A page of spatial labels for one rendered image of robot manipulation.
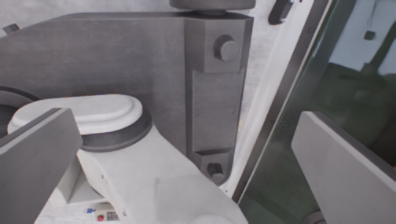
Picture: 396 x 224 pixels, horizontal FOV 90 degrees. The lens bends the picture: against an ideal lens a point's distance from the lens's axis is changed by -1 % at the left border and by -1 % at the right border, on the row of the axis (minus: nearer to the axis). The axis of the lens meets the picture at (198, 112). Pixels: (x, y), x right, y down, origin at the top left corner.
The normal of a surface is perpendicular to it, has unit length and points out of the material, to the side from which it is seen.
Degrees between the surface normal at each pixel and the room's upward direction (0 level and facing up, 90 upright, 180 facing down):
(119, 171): 90
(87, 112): 90
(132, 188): 90
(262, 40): 0
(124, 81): 0
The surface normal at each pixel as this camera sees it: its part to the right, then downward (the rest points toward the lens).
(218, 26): 0.19, 0.51
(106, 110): 0.01, -0.85
